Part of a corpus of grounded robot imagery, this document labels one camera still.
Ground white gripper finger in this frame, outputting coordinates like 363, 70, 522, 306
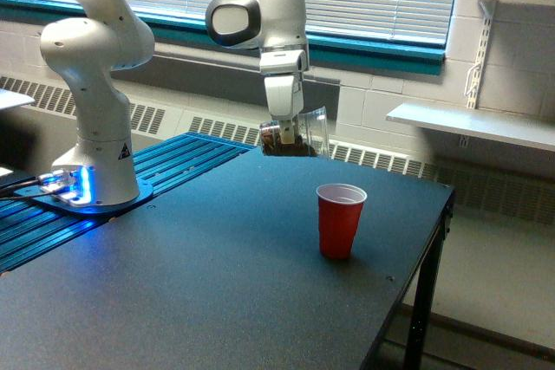
279, 120, 295, 144

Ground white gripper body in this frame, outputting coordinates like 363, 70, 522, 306
259, 49, 307, 120

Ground clear plastic cup with grounds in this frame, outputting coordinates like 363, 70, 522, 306
259, 107, 330, 158

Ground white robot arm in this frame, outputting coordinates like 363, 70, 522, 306
40, 0, 310, 208

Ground teal window sill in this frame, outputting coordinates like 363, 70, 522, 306
1, 0, 445, 75

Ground red plastic cup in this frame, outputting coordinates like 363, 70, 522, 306
316, 184, 367, 260

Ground white baseboard heater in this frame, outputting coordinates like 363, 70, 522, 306
0, 75, 555, 227

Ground black table leg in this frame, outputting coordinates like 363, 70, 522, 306
403, 195, 454, 369

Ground white desk edge at left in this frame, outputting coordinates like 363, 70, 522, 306
0, 89, 35, 110

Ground white slotted shelf rail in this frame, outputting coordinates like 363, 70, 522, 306
464, 0, 496, 110

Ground lower white wall shelf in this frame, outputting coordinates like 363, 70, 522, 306
386, 103, 554, 152

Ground blue round robot base plate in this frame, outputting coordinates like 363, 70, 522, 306
15, 180, 153, 217

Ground blue slotted aluminium rail platform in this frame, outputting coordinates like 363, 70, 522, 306
1, 133, 253, 272

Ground black cables at base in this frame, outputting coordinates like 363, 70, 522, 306
0, 175, 56, 202

